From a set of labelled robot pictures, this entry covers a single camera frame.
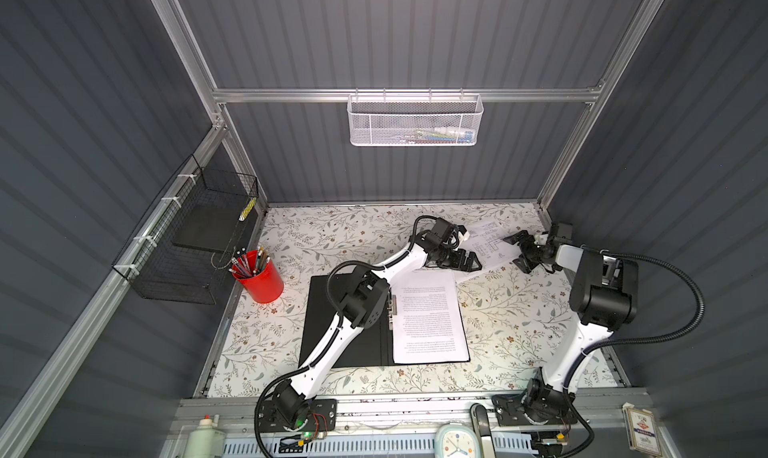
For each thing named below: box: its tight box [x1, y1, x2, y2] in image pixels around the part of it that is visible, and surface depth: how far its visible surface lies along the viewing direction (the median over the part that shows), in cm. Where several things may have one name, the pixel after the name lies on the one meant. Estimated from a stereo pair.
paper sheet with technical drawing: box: [455, 219, 521, 282], surface depth 110 cm
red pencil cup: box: [228, 246, 284, 304], surface depth 88 cm
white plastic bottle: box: [184, 414, 226, 458], surface depth 67 cm
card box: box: [622, 402, 662, 457], surface depth 72 cm
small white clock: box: [434, 423, 480, 458], surface depth 69 cm
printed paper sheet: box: [391, 269, 470, 364], surface depth 91 cm
